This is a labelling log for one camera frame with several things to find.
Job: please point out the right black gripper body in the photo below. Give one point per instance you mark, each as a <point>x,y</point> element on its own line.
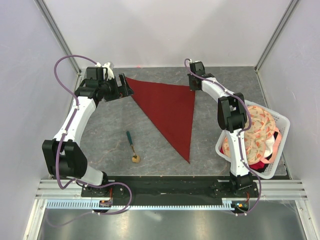
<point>192,87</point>

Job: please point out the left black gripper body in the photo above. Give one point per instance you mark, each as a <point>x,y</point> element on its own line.
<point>110,90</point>

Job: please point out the dark red cloth napkin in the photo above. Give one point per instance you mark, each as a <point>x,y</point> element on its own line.
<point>170,108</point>

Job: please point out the teal handled gold spoon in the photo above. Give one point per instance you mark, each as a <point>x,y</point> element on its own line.
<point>135,158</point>

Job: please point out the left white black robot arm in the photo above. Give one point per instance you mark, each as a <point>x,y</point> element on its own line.
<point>63,155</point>

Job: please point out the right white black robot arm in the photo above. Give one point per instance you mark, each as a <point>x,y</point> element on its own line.
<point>233,118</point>

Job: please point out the floral peach cloth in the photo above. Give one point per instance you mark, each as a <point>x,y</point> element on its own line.
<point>262,139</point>

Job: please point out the white plastic laundry basket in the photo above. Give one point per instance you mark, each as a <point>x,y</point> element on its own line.
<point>282,124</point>

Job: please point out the red cloth in basket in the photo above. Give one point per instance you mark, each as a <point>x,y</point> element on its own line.
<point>262,164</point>

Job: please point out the left aluminium frame post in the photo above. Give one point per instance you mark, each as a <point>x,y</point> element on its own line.
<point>46,13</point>

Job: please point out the aluminium frame post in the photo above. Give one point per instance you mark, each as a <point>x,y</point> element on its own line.
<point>46,13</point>
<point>276,33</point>

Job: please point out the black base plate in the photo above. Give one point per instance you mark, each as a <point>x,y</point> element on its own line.
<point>168,190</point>

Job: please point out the right aluminium frame post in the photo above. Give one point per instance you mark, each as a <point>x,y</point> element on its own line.
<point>276,33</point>

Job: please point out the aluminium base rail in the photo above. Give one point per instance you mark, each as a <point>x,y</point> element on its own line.
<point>48,189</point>

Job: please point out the grey slotted cable duct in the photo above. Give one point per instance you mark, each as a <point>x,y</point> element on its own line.
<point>100,205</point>

